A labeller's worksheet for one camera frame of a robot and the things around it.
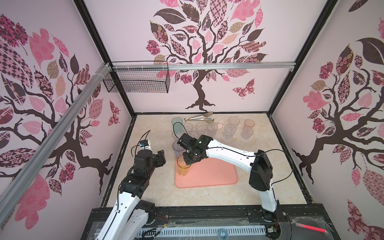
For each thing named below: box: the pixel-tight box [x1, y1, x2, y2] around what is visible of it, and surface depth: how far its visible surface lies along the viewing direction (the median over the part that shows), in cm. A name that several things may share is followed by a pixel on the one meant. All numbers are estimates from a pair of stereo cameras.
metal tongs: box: [184, 112, 215, 123], surface depth 119 cm
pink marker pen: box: [295, 222, 327, 233], surface depth 72 cm
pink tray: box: [175, 157, 238, 188], surface depth 87 cm
